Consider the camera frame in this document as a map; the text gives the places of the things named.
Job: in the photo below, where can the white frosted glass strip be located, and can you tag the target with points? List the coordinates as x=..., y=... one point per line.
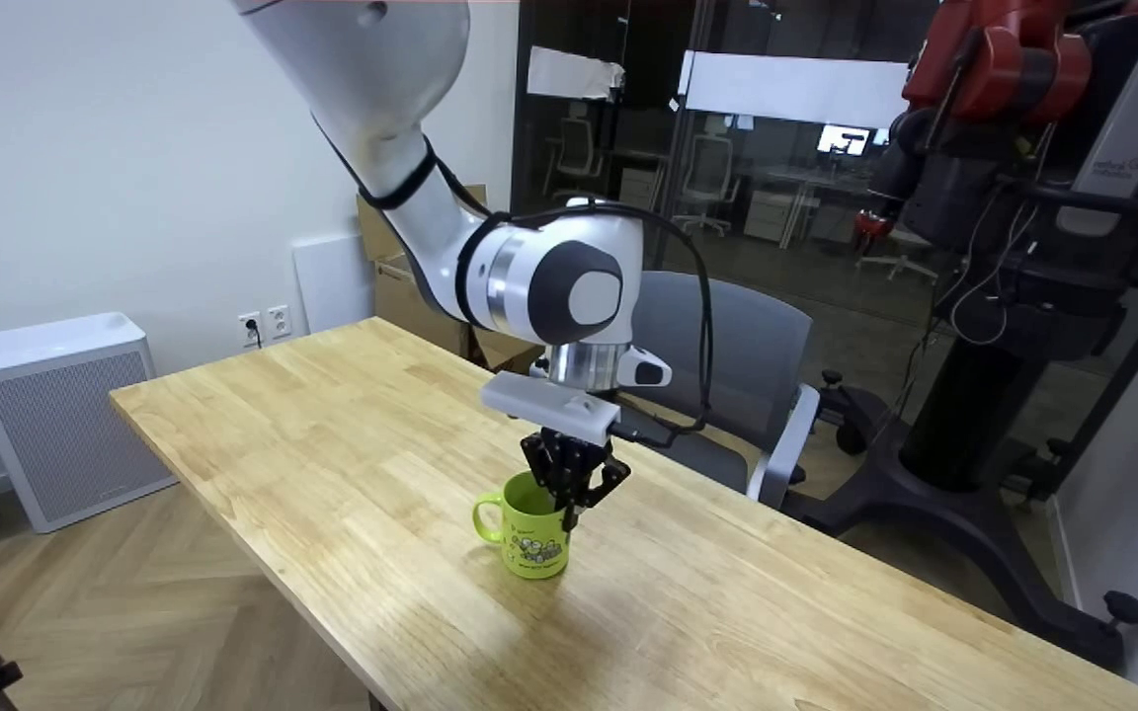
x=576, y=72
x=791, y=90

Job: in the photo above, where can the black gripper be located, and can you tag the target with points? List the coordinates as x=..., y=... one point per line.
x=571, y=455

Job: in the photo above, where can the white air purifier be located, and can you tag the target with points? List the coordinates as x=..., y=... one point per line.
x=69, y=422

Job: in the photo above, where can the computer monitor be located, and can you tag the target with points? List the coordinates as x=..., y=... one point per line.
x=843, y=142

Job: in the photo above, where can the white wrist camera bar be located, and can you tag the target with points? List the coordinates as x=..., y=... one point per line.
x=555, y=406

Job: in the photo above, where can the green ceramic mug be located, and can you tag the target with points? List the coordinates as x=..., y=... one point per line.
x=533, y=543

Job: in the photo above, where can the white wall outlet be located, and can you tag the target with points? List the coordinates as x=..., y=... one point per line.
x=278, y=321
x=252, y=331

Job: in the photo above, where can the white wall panel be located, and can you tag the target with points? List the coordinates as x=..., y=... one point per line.
x=328, y=281

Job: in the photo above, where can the grey chair with white arms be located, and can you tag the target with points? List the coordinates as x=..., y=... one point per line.
x=741, y=343

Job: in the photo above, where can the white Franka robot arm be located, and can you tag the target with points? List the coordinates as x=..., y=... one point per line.
x=384, y=81

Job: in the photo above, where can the red and black pedestal robot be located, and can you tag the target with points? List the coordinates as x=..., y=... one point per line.
x=978, y=410

